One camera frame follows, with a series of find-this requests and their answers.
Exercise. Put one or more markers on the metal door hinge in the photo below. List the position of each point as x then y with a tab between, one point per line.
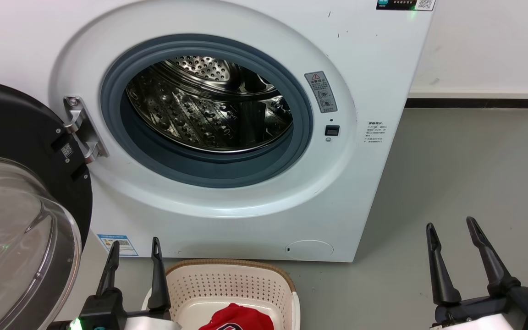
85	128

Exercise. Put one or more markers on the grey warning sticker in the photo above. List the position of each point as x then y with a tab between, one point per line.
321	91

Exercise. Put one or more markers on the stainless steel washing machine drum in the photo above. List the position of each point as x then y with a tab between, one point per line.
190	114

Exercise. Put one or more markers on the dark QR code label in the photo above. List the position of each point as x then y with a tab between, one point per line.
401	4

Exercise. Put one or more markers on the small white QR sticker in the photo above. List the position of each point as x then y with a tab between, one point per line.
67	151

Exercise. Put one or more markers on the black skirting strip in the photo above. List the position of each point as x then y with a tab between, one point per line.
475	103

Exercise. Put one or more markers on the black-rimmed glass washer door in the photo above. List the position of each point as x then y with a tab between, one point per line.
16	119

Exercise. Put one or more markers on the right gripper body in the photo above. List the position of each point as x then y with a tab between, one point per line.
520	307

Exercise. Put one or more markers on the blue energy label sticker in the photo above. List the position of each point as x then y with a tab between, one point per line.
126	247

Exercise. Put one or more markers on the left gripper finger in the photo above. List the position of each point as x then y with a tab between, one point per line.
158	288
109	279

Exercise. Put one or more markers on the black door latch socket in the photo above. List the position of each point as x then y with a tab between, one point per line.
332	130

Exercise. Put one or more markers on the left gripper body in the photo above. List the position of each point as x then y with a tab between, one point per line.
103	314

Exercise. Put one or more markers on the round white filter cover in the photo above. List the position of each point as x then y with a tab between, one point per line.
310	250

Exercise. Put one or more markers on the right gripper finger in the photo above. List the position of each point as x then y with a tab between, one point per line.
442	284
495	275

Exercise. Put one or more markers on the grey rubber door gasket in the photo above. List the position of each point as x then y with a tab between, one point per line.
200	169

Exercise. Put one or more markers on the cream perforated laundry basket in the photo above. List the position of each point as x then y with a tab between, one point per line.
227	284

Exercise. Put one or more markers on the red garment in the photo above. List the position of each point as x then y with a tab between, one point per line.
236	317

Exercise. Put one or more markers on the printed text notice sticker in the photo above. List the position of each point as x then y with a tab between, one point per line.
376	132

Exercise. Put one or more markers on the white front-load washing machine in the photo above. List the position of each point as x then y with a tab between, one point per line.
360	192

